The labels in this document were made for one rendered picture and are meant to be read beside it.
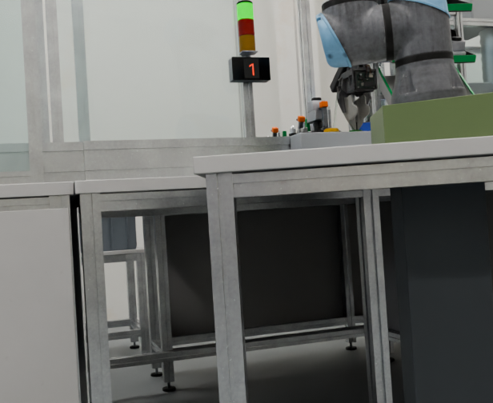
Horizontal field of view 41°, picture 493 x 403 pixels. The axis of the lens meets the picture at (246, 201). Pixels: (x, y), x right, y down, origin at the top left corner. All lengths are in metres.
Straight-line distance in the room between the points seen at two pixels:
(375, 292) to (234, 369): 0.71
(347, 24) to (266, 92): 3.75
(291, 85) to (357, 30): 3.50
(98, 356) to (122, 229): 2.13
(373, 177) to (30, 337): 0.85
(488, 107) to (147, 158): 0.80
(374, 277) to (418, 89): 0.59
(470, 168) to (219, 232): 0.43
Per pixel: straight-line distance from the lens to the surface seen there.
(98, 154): 1.62
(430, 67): 1.36
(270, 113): 5.07
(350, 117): 1.76
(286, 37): 4.94
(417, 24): 1.38
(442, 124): 1.30
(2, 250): 1.55
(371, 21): 1.38
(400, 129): 1.28
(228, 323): 1.12
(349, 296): 3.64
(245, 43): 2.05
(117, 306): 5.26
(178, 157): 1.65
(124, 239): 3.66
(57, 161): 1.62
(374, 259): 1.76
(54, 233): 1.54
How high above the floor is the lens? 0.75
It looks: 1 degrees up
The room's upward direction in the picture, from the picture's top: 4 degrees counter-clockwise
